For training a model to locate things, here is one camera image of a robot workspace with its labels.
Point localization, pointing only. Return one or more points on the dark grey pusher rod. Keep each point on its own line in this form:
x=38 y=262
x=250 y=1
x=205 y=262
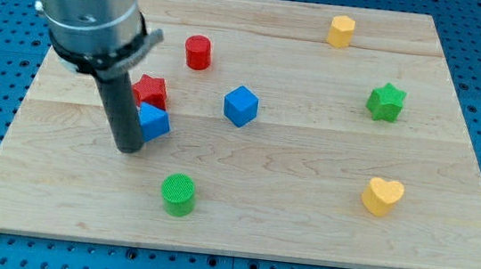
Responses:
x=119 y=105

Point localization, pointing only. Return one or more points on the black clamp mount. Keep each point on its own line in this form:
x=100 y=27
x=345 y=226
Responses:
x=112 y=64

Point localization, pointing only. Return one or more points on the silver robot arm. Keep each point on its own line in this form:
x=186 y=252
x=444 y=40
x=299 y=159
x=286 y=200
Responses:
x=104 y=39

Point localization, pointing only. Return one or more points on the yellow heart block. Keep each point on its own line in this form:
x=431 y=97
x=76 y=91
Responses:
x=380 y=195

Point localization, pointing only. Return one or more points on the red star block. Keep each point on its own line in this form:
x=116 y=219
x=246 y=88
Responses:
x=150 y=90

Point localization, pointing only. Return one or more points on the blue triangle block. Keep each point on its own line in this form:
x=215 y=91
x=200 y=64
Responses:
x=154 y=121

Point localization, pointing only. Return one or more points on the red cylinder block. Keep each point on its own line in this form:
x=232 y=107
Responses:
x=198 y=52

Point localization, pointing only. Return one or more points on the green cylinder block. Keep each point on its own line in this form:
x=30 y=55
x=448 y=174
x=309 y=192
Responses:
x=178 y=194

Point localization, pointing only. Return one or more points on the blue cube block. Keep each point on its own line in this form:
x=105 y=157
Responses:
x=240 y=106

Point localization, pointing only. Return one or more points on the wooden board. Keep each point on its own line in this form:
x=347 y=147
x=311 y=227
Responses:
x=286 y=186

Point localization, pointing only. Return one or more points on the yellow hexagon block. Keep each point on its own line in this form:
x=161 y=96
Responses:
x=341 y=31

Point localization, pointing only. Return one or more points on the green star block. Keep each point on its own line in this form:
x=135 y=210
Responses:
x=386 y=103

